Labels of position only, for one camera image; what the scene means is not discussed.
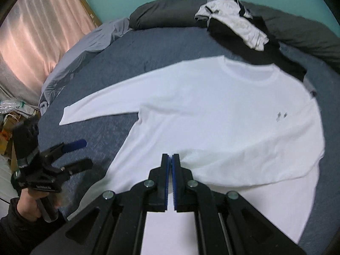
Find pink curtain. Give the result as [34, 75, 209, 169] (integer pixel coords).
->
[0, 0, 103, 107]

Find crumpled black garment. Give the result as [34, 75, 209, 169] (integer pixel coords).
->
[207, 16, 309, 83]

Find light grey bed sheet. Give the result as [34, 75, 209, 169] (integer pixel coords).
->
[38, 18, 133, 116]

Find white long-sleeve shirt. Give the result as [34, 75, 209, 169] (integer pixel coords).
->
[59, 56, 326, 255]

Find wooden window frame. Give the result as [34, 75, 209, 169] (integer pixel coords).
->
[74, 0, 103, 26]

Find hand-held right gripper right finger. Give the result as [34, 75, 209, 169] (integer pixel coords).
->
[173, 153, 306, 255]

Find cardboard boxes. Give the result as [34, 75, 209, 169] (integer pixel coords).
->
[0, 114, 23, 165]

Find person's left forearm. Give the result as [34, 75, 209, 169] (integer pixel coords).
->
[0, 199, 67, 255]

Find crumpled grey garment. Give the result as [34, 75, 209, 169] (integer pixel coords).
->
[303, 72, 319, 97]

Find person's left hand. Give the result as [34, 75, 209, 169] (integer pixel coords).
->
[16, 188, 67, 222]

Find white black-trimmed garment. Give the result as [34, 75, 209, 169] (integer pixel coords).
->
[195, 0, 269, 51]

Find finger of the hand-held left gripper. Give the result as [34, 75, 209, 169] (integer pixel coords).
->
[61, 158, 93, 176]
[44, 139, 87, 162]

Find dark grey rolled duvet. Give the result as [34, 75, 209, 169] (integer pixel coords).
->
[129, 0, 340, 72]

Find blue patterned bedspread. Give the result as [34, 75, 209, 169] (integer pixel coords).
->
[38, 24, 340, 255]

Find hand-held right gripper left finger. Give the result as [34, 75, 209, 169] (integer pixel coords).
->
[30, 153, 170, 255]

